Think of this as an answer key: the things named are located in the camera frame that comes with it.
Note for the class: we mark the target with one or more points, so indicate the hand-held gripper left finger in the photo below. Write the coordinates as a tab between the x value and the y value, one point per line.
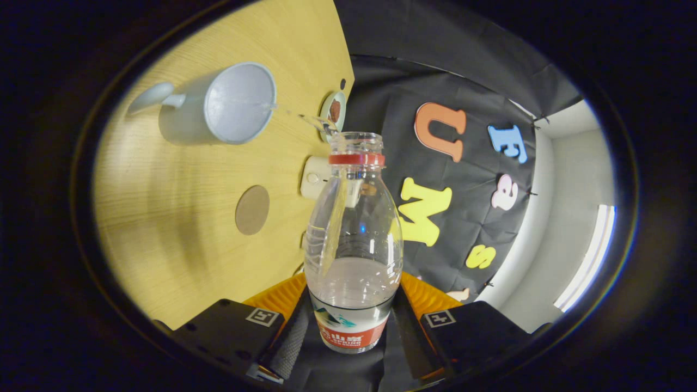
288	343

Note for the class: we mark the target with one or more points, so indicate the brown bread piece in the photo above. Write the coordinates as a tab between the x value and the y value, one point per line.
335	111

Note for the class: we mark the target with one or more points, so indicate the brown round coaster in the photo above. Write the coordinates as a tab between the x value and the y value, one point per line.
252	209

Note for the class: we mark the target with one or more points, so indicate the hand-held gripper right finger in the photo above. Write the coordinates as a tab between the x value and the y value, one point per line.
411	343

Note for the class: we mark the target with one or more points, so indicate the clear plastic juice bottle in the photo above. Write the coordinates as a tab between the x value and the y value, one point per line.
354	283

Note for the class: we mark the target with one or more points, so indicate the white toaster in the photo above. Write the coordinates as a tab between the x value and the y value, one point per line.
313	179

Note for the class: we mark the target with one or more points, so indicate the long ceiling light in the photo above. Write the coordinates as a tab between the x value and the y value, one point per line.
591	256

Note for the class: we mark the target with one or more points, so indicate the pale green plate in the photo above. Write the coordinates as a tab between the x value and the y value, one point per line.
324	115

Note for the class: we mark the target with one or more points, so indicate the white cup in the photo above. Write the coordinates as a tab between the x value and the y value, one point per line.
239	103

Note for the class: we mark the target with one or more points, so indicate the wooden table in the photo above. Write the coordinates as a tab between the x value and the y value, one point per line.
163	228

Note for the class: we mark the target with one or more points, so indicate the brown toast slice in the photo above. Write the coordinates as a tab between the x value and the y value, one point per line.
368	189

